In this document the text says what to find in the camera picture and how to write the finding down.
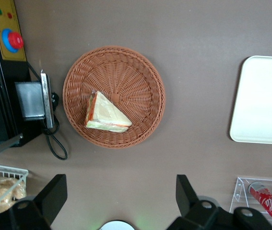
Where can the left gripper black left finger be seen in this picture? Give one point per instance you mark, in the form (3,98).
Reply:
(44,203)

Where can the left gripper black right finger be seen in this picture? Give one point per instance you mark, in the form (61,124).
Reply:
(189,206)

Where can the triangular sandwich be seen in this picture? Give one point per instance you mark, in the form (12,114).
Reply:
(104,115)

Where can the beige plastic tray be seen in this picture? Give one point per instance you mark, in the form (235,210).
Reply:
(263,100)

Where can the round brown wicker basket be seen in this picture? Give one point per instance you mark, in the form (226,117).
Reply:
(135,79)

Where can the puffed rice snack pack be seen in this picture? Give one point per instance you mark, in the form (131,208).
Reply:
(3,191)

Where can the clear acrylic bottle rack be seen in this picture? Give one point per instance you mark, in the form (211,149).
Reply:
(240,189)

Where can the red cola bottle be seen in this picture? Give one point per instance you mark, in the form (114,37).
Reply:
(270,203)

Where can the red emergency stop button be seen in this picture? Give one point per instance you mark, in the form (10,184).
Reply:
(14,40)

